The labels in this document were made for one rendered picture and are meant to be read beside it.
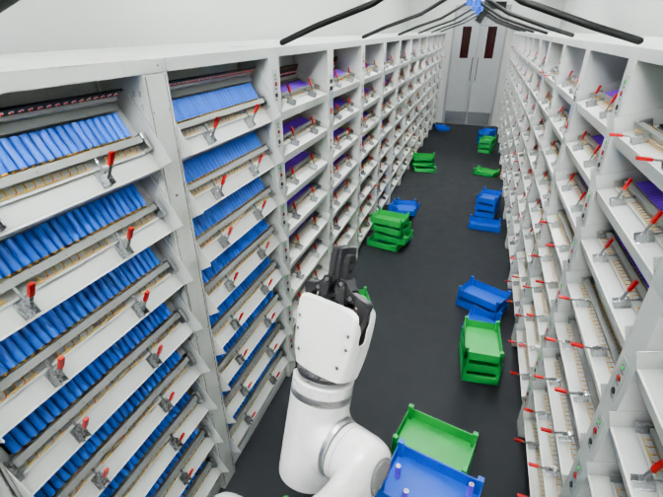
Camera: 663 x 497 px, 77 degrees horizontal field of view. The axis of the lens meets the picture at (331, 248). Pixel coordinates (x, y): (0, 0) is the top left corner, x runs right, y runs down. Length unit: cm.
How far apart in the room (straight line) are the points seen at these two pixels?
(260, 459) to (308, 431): 163
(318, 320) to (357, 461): 17
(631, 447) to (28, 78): 151
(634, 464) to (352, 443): 83
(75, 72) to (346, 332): 80
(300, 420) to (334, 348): 11
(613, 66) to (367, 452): 209
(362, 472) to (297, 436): 10
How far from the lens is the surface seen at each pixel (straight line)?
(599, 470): 146
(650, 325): 117
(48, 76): 103
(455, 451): 198
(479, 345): 261
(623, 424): 133
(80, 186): 109
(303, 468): 62
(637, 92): 167
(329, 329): 53
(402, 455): 171
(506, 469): 230
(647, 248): 132
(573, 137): 239
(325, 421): 57
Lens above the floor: 179
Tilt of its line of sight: 28 degrees down
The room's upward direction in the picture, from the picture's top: straight up
